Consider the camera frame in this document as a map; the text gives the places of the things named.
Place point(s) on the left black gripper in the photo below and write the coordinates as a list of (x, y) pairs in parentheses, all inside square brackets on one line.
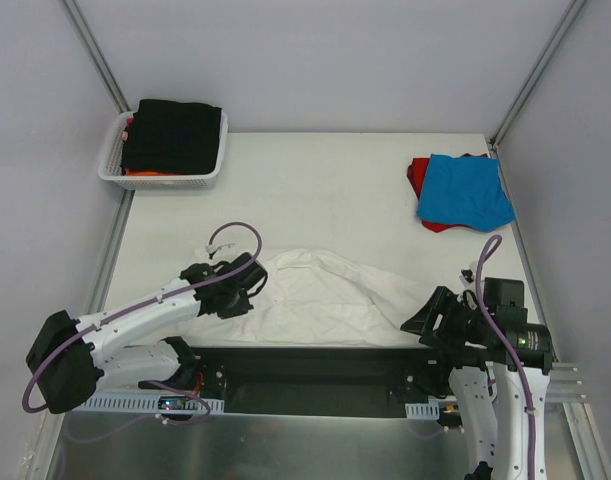
[(242, 282)]

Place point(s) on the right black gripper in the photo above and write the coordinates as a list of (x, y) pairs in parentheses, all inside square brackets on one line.
[(445, 321)]

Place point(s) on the white t shirt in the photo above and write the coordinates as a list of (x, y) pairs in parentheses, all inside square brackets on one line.
[(317, 298)]

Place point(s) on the blue t shirt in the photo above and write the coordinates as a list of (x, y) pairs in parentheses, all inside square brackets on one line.
[(465, 195)]

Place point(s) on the white plastic basket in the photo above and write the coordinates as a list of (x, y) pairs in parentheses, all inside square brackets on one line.
[(110, 156)]

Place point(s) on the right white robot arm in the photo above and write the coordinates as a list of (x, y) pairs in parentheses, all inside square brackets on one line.
[(498, 369)]

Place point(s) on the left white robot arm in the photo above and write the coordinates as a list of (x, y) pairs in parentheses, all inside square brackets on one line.
[(73, 358)]

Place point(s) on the black t shirt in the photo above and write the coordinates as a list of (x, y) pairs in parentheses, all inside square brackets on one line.
[(172, 138)]

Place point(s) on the pink t shirt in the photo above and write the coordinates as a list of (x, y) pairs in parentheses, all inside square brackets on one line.
[(125, 132)]

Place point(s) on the right white cable duct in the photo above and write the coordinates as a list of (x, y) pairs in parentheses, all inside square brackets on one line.
[(429, 411)]

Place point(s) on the white cable duct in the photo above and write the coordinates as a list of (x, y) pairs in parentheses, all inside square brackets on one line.
[(149, 403), (429, 411)]

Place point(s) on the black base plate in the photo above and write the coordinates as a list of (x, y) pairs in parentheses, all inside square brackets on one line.
[(331, 382)]

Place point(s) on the left white cable duct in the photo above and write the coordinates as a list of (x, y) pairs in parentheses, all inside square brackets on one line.
[(149, 403)]

